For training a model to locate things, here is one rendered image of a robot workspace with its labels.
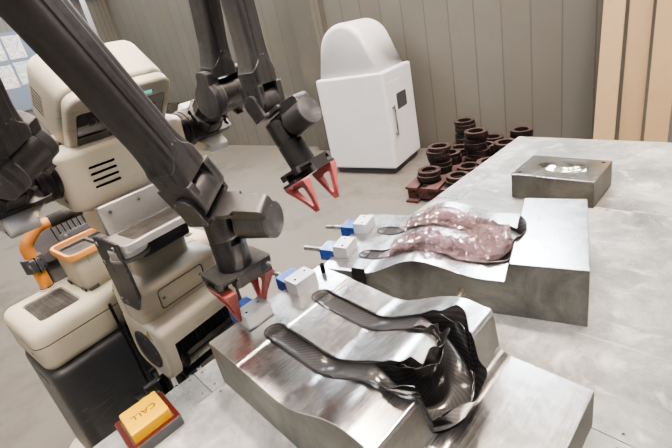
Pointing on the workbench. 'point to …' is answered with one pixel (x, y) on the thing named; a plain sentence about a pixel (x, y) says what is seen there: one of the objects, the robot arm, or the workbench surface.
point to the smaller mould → (562, 178)
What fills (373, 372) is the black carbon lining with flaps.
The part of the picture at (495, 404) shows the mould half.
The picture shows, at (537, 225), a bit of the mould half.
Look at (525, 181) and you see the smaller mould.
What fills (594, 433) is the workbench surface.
